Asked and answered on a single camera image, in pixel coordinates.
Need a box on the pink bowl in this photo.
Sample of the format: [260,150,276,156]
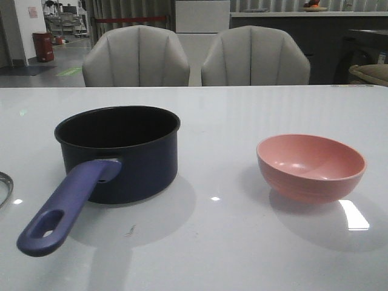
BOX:
[256,134,367,204]

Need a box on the glass lid with blue knob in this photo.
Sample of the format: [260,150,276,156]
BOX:
[0,172,14,207]

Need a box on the right grey upholstered chair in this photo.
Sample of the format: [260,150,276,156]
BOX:
[201,25,310,86]

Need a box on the grey upholstered chair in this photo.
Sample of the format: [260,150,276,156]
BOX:
[82,25,190,87]
[201,25,310,86]

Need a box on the left grey upholstered chair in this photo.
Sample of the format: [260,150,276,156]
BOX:
[82,25,190,87]

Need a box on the white cabinet behind chairs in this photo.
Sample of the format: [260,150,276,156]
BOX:
[175,1,230,86]

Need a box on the red barrier belt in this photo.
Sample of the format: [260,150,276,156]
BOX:
[94,15,169,24]

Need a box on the dark counter with white top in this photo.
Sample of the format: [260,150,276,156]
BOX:
[230,12,387,85]

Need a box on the dark floor mat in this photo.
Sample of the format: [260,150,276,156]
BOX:
[1,65,55,76]

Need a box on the fruit plate on counter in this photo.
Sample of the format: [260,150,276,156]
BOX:
[302,0,328,12]

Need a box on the red bin in background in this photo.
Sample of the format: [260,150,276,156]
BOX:
[32,32,55,62]

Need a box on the beige cushion at right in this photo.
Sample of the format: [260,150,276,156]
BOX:
[349,64,388,87]

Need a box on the dark blue saucepan with handle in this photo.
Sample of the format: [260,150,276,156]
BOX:
[16,105,181,257]

